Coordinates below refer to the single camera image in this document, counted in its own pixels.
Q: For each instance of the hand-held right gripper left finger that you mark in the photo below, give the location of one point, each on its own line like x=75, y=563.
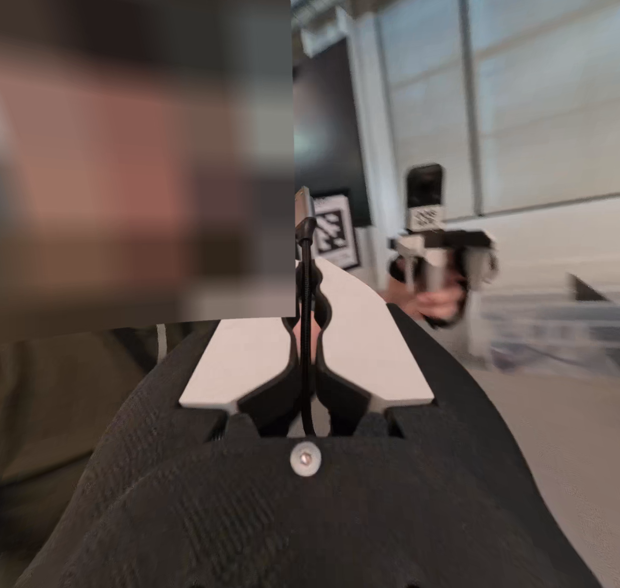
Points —
x=242, y=360

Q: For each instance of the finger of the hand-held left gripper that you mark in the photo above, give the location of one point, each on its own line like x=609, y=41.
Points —
x=409, y=246

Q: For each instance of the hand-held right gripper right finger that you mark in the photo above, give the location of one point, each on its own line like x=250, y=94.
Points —
x=373, y=350

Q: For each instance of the person's left hand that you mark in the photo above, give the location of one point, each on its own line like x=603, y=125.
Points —
x=431, y=302

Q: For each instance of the black white marker sign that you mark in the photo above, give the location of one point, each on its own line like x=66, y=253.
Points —
x=334, y=229

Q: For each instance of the clear plastic storage box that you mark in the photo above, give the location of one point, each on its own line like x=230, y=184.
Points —
x=533, y=326

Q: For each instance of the black panel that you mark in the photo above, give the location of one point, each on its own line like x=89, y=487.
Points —
x=334, y=128

